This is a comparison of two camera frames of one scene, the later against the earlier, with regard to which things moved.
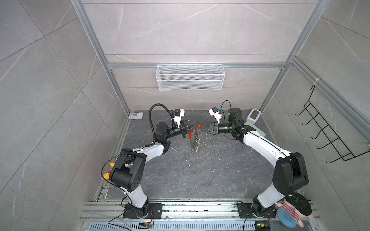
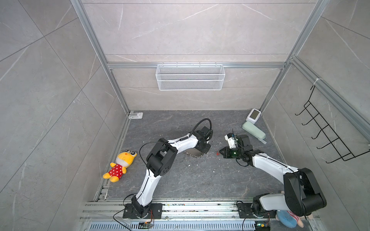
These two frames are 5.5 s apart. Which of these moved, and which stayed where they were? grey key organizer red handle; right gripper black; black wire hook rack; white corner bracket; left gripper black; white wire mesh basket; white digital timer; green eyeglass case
Moved: grey key organizer red handle; right gripper black; left gripper black
Stayed: black wire hook rack; green eyeglass case; white digital timer; white corner bracket; white wire mesh basket
